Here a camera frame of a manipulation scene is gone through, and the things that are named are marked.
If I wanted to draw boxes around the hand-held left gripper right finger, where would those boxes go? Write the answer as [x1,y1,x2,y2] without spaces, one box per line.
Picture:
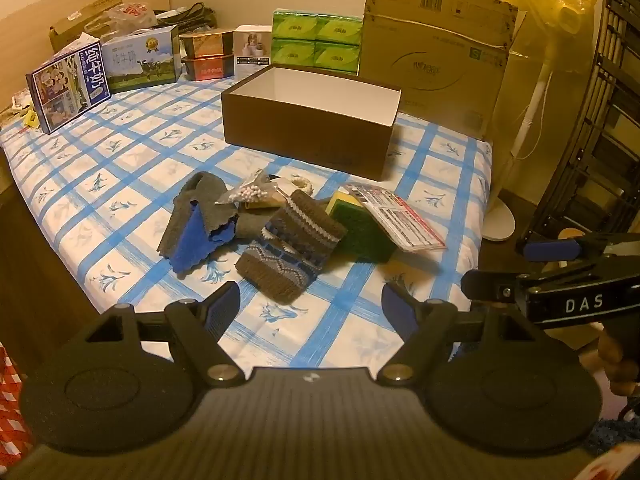
[377,282,540,387]

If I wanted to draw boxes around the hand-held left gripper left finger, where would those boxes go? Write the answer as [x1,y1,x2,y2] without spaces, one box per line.
[82,281,242,387]

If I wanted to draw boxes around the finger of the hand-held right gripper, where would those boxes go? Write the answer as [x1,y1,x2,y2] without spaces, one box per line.
[516,232,640,266]
[460,269,532,307]

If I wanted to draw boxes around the grey and blue cloth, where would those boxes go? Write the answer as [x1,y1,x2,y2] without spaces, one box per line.
[157,171,241,277]

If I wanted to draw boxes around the green and yellow sponge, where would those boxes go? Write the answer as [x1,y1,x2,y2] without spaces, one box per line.
[325,191,398,263]

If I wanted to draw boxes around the clear packet with red label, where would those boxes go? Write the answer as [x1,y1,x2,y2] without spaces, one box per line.
[344,183,447,253]

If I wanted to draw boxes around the brown cardboard box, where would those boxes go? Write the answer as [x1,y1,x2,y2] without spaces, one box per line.
[221,64,402,181]

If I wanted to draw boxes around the person's right hand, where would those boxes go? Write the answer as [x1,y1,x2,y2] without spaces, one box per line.
[597,330,640,397]

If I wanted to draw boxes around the patterned knit sock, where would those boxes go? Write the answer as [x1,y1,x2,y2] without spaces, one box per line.
[235,189,348,305]

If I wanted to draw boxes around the beige stocking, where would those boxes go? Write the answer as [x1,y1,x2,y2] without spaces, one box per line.
[244,194,290,209]

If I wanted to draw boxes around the cotton swab bag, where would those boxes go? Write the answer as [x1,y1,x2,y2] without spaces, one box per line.
[215,167,281,207]

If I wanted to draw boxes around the blue rug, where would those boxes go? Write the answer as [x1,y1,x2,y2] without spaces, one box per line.
[585,410,640,456]

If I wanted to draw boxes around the white hair scrunchie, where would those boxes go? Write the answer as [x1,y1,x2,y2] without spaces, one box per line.
[282,176,315,196]

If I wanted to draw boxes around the black metal rack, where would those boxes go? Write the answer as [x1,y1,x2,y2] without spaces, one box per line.
[525,0,640,241]

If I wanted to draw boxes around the blue checked bed sheet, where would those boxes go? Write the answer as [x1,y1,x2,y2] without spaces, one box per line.
[0,76,493,376]

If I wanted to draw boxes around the large cardboard box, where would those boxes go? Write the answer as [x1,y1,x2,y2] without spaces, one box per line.
[359,0,521,141]

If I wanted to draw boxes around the red checked cloth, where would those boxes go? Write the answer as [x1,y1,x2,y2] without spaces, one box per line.
[0,342,28,461]

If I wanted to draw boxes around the orange gift box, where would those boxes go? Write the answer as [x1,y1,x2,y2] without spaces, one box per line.
[179,29,236,58]
[181,54,236,82]

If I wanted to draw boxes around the green milk carton box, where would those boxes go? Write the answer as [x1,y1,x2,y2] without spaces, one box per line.
[100,25,181,93]

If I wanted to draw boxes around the small white box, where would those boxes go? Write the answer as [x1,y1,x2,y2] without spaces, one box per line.
[234,25,273,78]

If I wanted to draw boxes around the blue milk carton box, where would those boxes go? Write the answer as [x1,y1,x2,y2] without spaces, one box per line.
[26,32,112,135]

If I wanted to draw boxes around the green tissue pack bundle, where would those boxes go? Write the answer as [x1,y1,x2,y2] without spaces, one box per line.
[271,8,364,77]

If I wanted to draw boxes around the black bag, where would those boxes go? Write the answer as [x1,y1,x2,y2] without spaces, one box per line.
[152,2,218,36]

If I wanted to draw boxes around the white plastic bag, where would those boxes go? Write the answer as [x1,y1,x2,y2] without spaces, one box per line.
[100,2,158,41]

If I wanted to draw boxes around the flat cardboard box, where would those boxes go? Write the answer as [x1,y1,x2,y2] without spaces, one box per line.
[48,0,123,53]

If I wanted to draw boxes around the wooden bed headboard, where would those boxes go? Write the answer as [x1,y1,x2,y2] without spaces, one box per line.
[0,0,171,111]

